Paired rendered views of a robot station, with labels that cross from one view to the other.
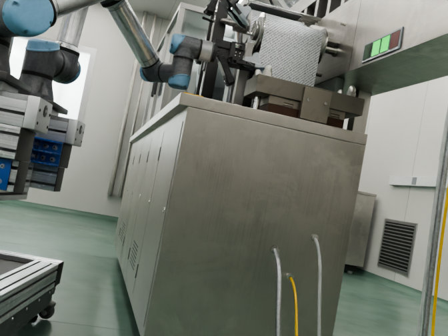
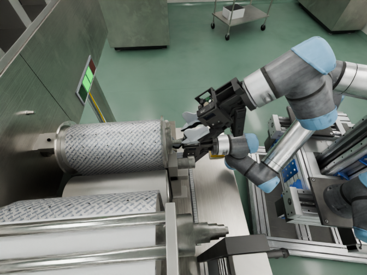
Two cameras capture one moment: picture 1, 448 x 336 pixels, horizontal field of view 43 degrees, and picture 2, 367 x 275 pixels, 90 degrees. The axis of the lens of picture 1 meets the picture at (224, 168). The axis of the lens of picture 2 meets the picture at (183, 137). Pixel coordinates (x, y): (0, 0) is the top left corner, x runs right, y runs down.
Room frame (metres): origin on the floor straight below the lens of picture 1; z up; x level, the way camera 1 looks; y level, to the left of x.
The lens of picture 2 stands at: (2.43, 0.06, 1.68)
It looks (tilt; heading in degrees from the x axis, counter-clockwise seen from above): 55 degrees down; 188
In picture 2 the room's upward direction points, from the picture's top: straight up
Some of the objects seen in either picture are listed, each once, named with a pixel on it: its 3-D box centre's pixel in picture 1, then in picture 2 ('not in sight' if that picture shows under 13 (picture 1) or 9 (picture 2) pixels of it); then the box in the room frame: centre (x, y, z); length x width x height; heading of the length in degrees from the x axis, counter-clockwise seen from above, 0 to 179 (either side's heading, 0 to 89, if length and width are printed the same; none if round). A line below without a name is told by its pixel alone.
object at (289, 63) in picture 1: (287, 70); not in sight; (2.11, -0.17, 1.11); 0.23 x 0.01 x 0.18; 103
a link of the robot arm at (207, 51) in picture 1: (206, 51); (220, 145); (2.05, 0.14, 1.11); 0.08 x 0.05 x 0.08; 13
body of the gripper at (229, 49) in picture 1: (227, 54); (199, 145); (2.06, 0.06, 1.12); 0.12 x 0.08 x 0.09; 103
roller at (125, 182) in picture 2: not in sight; (122, 195); (2.29, -0.13, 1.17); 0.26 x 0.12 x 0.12; 103
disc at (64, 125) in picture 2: (319, 47); (72, 147); (2.20, -0.28, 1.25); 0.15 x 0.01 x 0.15; 13
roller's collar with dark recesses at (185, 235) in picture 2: (241, 25); (175, 234); (2.39, 0.04, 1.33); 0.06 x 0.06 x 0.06; 13
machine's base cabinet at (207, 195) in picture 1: (191, 221); not in sight; (3.08, 0.12, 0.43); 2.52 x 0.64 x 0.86; 13
